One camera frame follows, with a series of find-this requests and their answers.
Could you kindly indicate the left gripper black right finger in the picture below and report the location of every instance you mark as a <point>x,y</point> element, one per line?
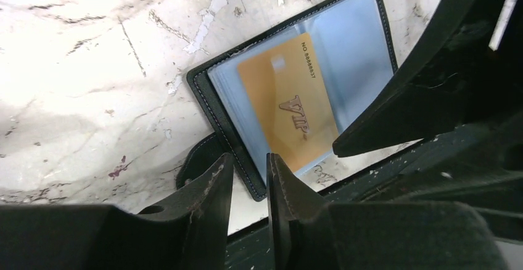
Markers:
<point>309,232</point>

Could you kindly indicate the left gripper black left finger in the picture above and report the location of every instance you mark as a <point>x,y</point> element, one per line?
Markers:
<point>186,230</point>

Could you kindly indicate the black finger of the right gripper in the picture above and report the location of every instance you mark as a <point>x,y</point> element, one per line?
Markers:
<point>450,78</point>

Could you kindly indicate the black leather card holder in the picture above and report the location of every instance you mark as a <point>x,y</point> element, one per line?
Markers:
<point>356,57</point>

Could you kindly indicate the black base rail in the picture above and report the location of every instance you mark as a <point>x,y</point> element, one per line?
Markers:
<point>479,165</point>

